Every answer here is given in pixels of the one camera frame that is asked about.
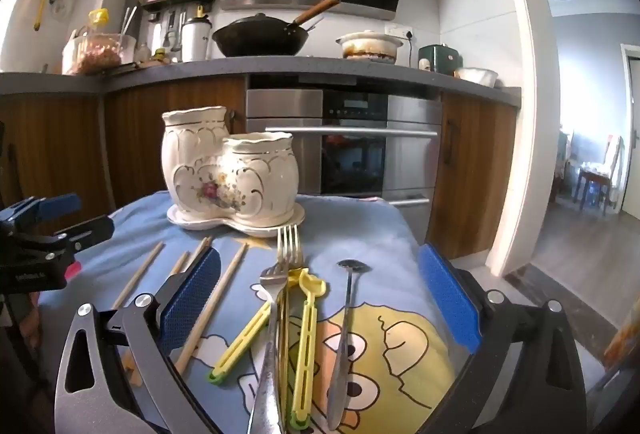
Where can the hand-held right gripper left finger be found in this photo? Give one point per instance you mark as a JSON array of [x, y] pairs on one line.
[[192, 294]]

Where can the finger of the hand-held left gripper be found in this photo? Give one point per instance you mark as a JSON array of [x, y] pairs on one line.
[[85, 233], [57, 206]]

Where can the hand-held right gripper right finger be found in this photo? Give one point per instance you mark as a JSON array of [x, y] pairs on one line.
[[447, 299]]

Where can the bamboo chopstick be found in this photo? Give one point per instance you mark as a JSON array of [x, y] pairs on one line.
[[201, 248], [215, 309], [137, 276], [180, 263]]

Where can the silver fork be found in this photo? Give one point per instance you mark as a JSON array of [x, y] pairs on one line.
[[267, 389]]

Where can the silver flower spoon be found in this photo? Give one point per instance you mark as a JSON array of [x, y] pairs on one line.
[[345, 364]]

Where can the white floral ceramic utensil holder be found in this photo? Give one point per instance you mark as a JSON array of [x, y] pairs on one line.
[[200, 154]]

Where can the wide wooden base cabinet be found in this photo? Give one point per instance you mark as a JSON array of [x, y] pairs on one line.
[[60, 149]]

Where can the blue cartoon printed cloth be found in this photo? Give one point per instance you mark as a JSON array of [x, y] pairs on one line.
[[390, 239]]

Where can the gold fork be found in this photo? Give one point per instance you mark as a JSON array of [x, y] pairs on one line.
[[290, 246]]

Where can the white ceramic saucer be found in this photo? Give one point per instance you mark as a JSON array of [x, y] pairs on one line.
[[285, 220]]

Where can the narrow wooden base cabinet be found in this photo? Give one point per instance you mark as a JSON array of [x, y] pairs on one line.
[[475, 174]]

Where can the stainless steel built-in oven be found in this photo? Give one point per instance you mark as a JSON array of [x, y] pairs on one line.
[[410, 149]]

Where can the clear plastic food container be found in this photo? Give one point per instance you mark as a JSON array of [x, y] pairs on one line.
[[97, 54]]

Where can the blue water bottle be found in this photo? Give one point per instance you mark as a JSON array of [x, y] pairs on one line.
[[593, 193]]

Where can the yellow lid jar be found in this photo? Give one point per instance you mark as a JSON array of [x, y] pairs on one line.
[[99, 20]]

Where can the wooden chair with white cloth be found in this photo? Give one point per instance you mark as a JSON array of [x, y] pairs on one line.
[[610, 159]]

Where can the white steel thermos jug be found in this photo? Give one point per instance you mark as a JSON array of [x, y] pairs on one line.
[[196, 39]]

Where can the white bowl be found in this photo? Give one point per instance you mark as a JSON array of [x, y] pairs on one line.
[[476, 76]]

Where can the green kitchen appliance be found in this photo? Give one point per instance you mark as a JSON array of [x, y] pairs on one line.
[[440, 60]]

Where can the grey kitchen countertop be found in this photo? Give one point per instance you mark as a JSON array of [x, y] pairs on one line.
[[300, 66]]

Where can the white room door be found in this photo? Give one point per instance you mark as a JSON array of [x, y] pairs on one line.
[[632, 124]]

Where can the white casserole pot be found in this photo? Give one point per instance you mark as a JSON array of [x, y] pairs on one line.
[[370, 45]]

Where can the white wall socket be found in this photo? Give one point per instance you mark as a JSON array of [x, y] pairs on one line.
[[397, 33]]

